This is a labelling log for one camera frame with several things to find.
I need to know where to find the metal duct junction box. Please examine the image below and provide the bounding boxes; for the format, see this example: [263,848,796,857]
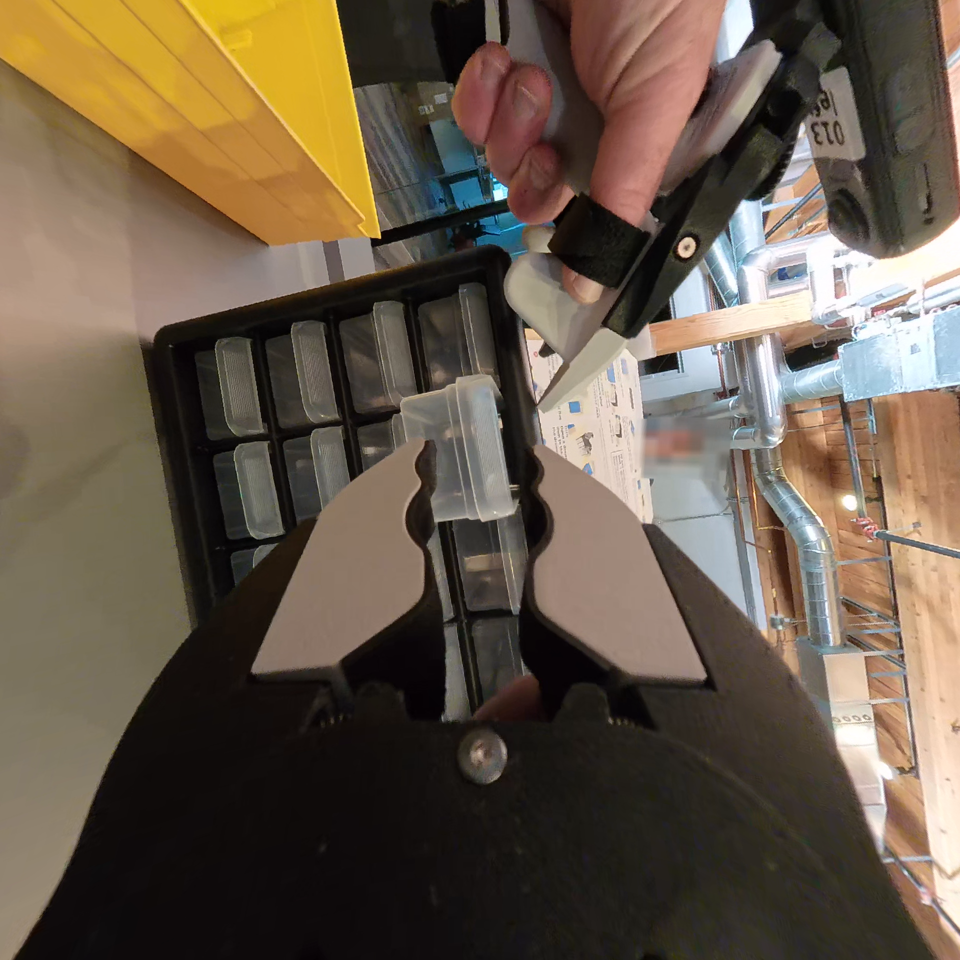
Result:
[798,645,875,721]

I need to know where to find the grey rectangular air duct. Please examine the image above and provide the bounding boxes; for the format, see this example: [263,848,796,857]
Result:
[780,307,960,406]

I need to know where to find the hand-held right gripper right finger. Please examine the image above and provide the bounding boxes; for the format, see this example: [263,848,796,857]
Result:
[517,442,710,714]

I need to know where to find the silver spiral ventilation duct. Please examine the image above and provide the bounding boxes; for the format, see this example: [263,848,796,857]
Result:
[753,450,845,650]

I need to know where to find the black drawer cabinet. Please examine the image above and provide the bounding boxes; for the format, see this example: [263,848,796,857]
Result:
[142,243,545,721]

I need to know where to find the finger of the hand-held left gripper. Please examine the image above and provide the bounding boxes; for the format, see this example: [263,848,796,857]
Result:
[537,330,630,412]

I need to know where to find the clear plastic drawer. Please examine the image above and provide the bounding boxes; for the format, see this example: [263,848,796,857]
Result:
[399,377,519,524]

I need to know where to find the dark metal rod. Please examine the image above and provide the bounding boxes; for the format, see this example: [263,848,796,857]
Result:
[873,527,960,561]

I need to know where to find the silver insulated pipes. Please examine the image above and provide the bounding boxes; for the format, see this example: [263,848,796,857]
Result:
[705,202,939,451]

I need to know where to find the yellow plastic bin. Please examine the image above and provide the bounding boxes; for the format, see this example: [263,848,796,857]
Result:
[0,0,384,247]

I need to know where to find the printed instruction sheet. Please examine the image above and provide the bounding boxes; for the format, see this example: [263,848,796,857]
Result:
[525,337,654,526]

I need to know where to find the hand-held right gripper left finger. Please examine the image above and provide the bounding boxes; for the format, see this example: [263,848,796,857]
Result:
[249,437,451,714]

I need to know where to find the person's left hand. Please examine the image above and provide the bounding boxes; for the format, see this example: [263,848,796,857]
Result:
[452,0,729,305]

